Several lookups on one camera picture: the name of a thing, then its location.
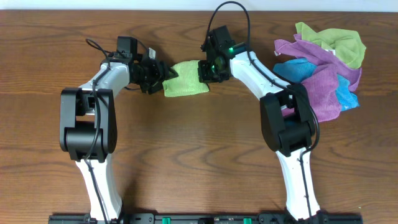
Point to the light green cloth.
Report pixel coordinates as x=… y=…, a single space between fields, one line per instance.
x=187 y=83

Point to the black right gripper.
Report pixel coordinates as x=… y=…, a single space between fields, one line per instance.
x=203 y=76

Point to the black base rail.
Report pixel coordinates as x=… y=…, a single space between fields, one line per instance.
x=263 y=218

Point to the olive green cloth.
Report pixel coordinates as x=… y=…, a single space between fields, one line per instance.
x=346 y=44

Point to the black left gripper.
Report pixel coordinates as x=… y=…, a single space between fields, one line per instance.
x=155 y=76

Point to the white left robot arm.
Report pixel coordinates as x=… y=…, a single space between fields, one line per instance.
x=88 y=128

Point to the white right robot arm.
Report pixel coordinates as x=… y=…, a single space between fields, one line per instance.
x=288 y=122

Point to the purple cloth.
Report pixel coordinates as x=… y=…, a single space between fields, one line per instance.
x=318 y=56

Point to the blue cloth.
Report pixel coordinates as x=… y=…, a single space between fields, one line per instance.
x=328 y=91

